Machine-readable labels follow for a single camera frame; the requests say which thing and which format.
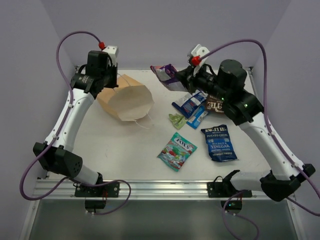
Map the aluminium mounting rail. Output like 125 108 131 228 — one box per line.
32 179 271 202

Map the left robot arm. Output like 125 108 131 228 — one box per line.
33 45 119 197

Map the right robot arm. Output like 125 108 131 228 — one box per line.
174 59 316 202

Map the brown paper bag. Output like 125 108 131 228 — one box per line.
96 74 155 129

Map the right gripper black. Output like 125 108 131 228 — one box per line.
175 62 231 104

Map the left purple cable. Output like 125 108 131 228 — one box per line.
19 31 132 216

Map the green small snack packet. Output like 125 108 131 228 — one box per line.
168 113 187 130

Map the dark blue snack bag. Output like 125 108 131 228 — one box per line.
171 90 208 119

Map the purple Fox's berries candy bag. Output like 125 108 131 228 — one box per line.
150 64 187 92

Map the blue Kettle vinegar chips bag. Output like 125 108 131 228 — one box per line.
201 124 238 163

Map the brown Kettle chips bag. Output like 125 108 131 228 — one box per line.
204 94 224 114

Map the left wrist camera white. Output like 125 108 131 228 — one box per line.
102 45 119 67

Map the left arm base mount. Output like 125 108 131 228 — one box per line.
73 181 120 214

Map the teal Fox's candy bag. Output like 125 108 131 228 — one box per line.
157 132 198 172

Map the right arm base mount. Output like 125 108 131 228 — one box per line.
206 170 253 214

